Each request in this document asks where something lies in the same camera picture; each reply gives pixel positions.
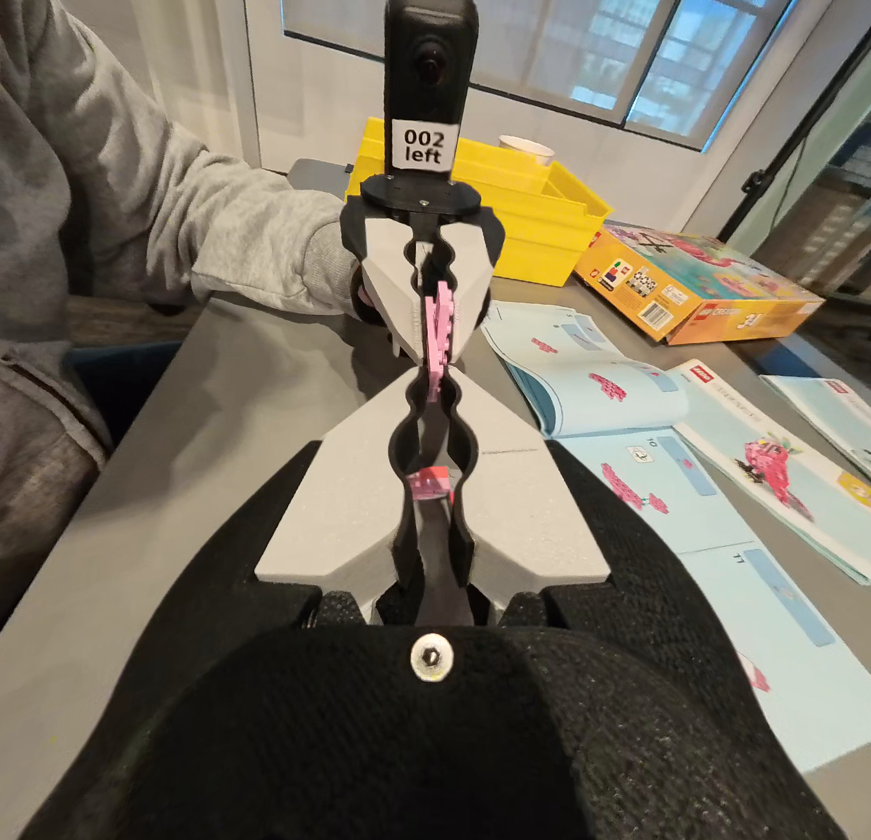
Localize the pink wedge brick plate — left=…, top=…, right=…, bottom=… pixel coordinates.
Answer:
left=435, top=281, right=458, bottom=365

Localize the grey desk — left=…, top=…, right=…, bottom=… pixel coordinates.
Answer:
left=0, top=158, right=871, bottom=840

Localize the pink red brick model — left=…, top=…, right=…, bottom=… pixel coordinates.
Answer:
left=410, top=466, right=455, bottom=503

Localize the window with black frame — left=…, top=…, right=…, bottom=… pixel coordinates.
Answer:
left=279, top=0, right=817, bottom=152

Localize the person's left forearm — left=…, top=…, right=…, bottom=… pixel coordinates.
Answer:
left=157, top=122, right=363, bottom=318

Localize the closed instruction booklet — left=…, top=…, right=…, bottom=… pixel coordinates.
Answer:
left=670, top=358, right=871, bottom=586

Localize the yellow plastic bin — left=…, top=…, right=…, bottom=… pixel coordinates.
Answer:
left=345, top=117, right=614, bottom=288

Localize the light blue instruction booklet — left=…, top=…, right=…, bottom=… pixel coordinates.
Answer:
left=480, top=300, right=846, bottom=774

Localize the yellow toy box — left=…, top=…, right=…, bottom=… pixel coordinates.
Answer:
left=573, top=222, right=826, bottom=346

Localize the person's grey clothing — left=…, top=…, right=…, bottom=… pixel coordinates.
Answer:
left=0, top=0, right=205, bottom=626

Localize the long pink brick plate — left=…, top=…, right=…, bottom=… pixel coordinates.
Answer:
left=425, top=296, right=450, bottom=403

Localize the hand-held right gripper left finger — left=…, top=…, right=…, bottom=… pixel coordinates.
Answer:
left=254, top=367, right=426, bottom=625

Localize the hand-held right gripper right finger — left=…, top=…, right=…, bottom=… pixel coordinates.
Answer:
left=444, top=369, right=612, bottom=616

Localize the white paper cup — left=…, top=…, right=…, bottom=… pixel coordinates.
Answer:
left=498, top=135, right=558, bottom=168

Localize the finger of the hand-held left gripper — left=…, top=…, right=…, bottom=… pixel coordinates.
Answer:
left=437, top=224, right=494, bottom=365
left=359, top=217, right=430, bottom=368

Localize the glass partition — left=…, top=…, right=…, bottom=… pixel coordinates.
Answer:
left=721, top=37, right=871, bottom=307

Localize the white instruction booklet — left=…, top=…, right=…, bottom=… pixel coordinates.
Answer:
left=758, top=374, right=871, bottom=478

